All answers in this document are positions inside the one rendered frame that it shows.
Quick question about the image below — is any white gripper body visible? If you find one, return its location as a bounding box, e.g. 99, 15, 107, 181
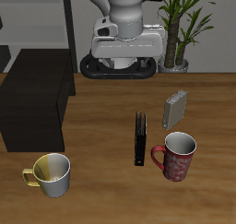
90, 23, 166, 60

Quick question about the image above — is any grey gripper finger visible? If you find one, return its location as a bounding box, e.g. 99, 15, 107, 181
101, 57, 116, 69
136, 57, 148, 66

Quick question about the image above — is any pale grey book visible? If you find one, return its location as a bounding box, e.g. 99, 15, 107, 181
161, 89, 189, 132

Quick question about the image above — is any black book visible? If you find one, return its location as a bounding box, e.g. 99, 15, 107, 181
134, 111, 148, 167

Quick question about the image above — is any green pot plant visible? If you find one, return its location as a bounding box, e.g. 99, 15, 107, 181
156, 0, 218, 75

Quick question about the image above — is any dark brown desk caddy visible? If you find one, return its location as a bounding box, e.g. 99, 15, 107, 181
0, 48, 77, 153

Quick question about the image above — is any red patterned mug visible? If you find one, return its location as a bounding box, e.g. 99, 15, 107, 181
150, 131, 198, 183

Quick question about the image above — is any white and yellow mug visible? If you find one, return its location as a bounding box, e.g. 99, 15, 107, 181
21, 152, 72, 199

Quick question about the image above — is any flat black base plate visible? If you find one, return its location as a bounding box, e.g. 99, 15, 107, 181
79, 53, 158, 80

